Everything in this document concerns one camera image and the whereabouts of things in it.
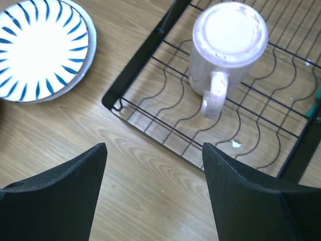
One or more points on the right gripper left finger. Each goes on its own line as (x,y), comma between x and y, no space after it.
(57,204)

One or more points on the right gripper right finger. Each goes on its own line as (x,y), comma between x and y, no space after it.
(250,205)

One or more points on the black wire dish rack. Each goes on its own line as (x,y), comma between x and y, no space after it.
(262,123)

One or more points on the blue striped white plate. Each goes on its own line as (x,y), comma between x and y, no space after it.
(47,48)

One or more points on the pink ceramic mug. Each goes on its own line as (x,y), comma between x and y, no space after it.
(228,38)

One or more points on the green t-shirt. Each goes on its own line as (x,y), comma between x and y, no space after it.
(317,98)

